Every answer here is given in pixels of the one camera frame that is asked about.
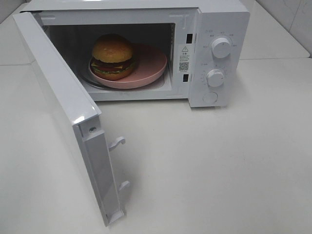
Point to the pink round plate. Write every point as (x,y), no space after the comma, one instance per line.
(150,65)

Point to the round white door button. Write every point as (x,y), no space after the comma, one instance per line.
(210,97)

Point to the burger with brown bun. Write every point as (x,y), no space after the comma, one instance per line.
(113,57)

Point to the white microwave door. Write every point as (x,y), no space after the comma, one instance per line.
(76,115)

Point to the lower white timer knob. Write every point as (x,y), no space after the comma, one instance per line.
(215,78)

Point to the white warning label sticker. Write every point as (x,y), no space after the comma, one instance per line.
(185,53)

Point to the glass microwave turntable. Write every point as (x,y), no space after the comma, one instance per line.
(93,82)

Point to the white microwave oven body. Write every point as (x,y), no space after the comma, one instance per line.
(74,25)

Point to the upper white power knob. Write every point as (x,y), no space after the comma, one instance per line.
(221,47)

